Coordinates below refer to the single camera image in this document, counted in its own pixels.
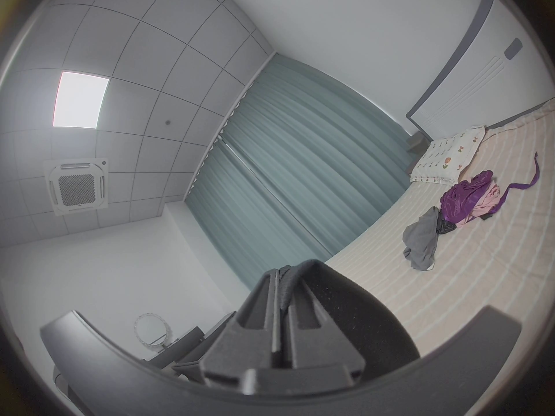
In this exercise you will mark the black shiny garment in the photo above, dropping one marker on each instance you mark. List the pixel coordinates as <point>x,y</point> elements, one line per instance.
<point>446,227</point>

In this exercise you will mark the purple satin garment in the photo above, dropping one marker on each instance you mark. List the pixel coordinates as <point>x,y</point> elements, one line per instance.
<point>459,199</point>

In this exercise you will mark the grey garment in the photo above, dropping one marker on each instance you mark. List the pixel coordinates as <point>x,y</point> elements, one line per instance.
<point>420,243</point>

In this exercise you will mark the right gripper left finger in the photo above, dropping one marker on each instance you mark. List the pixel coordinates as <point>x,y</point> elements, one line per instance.
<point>243,345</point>

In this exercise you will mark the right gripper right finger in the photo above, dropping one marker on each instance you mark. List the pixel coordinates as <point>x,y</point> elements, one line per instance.
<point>316,347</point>

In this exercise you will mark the round white mirror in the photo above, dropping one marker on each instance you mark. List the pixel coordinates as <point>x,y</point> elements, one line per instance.
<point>151,328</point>

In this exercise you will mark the bed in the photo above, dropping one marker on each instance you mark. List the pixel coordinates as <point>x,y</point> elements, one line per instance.
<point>477,267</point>

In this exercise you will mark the blue-green curtain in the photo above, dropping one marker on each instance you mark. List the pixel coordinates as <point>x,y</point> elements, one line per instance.
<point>321,137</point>
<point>243,215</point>

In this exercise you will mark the white printed pillow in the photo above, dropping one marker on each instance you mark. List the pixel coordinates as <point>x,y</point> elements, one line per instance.
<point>446,156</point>

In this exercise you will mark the ceiling air vent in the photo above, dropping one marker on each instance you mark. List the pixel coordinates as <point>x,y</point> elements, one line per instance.
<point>77,187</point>

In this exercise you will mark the grey bedside table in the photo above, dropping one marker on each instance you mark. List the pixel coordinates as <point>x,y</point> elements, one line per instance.
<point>418,142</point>

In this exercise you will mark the pink garment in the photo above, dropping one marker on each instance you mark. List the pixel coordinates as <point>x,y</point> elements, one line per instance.
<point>488,202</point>

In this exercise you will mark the ceiling light panel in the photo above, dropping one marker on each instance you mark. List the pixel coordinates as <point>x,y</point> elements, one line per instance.
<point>80,99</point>

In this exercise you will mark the black T-shirt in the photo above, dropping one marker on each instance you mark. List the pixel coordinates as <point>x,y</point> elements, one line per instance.
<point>368,314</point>

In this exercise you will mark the black chest of drawers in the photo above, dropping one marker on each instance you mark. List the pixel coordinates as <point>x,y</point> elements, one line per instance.
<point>212,336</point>

